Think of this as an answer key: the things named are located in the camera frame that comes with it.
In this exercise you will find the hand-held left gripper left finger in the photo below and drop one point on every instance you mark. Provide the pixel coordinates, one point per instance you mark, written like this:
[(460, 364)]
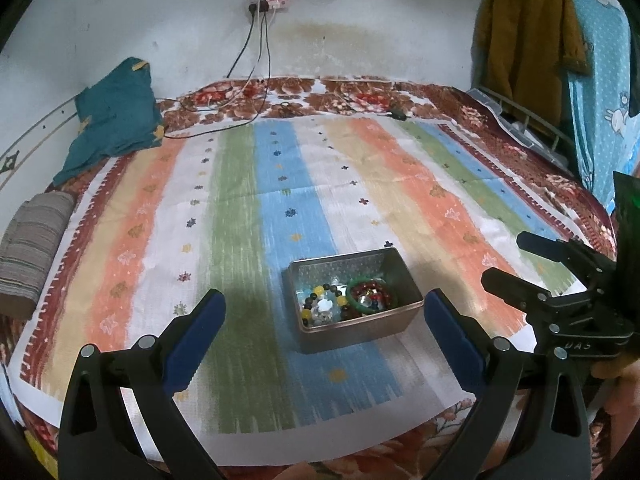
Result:
[(195, 345)]

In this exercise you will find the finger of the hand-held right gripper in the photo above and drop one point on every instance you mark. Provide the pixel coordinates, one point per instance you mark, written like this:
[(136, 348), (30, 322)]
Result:
[(545, 246), (510, 287)]

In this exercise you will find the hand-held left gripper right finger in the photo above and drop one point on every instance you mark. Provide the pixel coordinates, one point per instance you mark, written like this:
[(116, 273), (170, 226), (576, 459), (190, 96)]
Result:
[(452, 345)]

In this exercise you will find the green jade bangle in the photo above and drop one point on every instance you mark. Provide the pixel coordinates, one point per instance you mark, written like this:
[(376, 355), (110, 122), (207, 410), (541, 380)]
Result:
[(360, 305)]

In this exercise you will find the metal tin box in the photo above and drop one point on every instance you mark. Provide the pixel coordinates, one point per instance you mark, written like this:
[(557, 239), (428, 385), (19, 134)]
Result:
[(350, 337)]

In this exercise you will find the person's right hand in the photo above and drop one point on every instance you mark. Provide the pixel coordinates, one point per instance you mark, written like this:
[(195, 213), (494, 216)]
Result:
[(620, 370)]

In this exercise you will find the blue printed cloth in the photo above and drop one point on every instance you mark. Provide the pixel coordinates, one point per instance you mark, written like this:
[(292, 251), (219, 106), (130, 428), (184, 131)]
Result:
[(605, 85)]

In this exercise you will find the multicolour striped mat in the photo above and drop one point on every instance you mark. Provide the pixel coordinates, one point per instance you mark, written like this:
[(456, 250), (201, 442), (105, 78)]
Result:
[(270, 185)]

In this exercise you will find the striped folded cloth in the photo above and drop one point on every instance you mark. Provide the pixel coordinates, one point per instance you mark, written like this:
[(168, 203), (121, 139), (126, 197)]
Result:
[(30, 250)]

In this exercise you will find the black charger plug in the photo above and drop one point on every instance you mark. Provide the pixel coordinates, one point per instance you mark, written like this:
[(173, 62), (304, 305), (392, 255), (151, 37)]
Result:
[(398, 115)]

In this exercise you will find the mustard hanging garment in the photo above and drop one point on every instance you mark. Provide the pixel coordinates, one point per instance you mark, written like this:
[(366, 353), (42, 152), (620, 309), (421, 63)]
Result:
[(525, 40)]

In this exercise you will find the teal cloth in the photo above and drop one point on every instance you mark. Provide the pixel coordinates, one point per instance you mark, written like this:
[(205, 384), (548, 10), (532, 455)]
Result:
[(115, 120)]

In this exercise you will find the small dark scissors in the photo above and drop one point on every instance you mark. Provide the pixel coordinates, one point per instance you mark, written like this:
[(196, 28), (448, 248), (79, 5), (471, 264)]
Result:
[(285, 107)]

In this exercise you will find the white power strip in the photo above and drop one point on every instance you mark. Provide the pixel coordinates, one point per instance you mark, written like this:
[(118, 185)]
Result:
[(275, 2)]

